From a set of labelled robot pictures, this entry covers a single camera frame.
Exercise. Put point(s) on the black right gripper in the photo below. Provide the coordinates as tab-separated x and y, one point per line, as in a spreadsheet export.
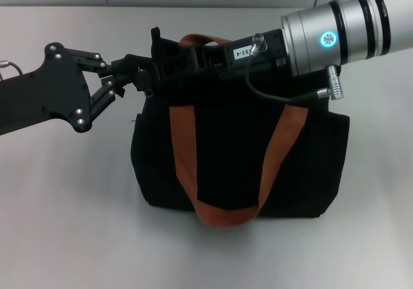
261	63

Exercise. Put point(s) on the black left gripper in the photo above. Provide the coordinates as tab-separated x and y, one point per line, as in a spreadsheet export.
48	92

